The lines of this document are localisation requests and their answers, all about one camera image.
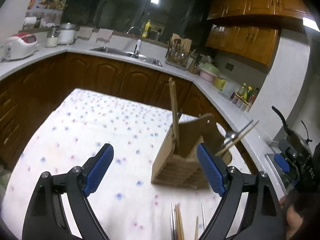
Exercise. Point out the metal spoon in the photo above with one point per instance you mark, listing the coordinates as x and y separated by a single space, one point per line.
232 135

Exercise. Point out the condiment bottles rack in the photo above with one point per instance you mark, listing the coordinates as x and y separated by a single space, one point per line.
245 97

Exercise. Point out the white canister pot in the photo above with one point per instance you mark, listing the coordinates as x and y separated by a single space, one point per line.
67 33

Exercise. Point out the steel sink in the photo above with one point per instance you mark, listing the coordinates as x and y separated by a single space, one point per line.
140 57

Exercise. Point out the wooden chopstick group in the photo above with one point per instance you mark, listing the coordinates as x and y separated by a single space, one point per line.
196 236

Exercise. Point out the dark chopstick group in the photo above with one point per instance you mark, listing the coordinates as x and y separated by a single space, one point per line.
203 217

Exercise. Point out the hanging dish cloth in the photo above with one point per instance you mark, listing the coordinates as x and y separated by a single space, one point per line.
104 35

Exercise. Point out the wooden cabinets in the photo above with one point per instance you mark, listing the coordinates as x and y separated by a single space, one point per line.
251 28
29 95

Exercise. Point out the wooden utensil holder box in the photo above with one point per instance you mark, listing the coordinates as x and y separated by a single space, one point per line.
176 164

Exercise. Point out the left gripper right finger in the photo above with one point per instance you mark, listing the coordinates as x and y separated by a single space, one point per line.
262 217

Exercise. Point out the glass jar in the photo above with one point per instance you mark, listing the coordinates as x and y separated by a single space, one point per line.
52 38

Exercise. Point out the green pink bowl stack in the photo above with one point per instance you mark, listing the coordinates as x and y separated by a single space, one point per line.
208 72

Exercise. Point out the wooden chopstick lone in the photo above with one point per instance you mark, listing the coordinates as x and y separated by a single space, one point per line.
225 148

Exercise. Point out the translucent pitcher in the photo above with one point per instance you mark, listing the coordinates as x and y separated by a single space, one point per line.
225 87

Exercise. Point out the white dotted tablecloth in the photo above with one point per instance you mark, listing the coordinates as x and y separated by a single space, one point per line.
126 203

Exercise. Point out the upper wooden cabinets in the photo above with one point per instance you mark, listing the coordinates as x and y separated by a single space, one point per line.
251 28

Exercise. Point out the black wok with lid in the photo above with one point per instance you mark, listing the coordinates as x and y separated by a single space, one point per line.
293 140

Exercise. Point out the person right hand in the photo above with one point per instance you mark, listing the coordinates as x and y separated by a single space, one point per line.
294 211

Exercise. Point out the lower wooden cabinets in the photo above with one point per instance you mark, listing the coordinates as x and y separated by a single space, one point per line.
29 95

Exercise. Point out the white red rice cooker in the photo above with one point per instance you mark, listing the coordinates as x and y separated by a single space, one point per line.
20 46

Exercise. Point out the yellow oil bottle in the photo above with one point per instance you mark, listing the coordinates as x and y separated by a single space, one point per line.
147 29

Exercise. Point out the dark window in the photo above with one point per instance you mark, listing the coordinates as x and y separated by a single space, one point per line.
187 18

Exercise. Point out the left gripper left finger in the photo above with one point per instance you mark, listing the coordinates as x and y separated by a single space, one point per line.
45 217

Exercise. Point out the gas stove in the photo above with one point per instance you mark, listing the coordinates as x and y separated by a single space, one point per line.
277 174

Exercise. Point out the dish drying rack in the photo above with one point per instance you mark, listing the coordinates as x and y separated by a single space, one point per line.
178 52

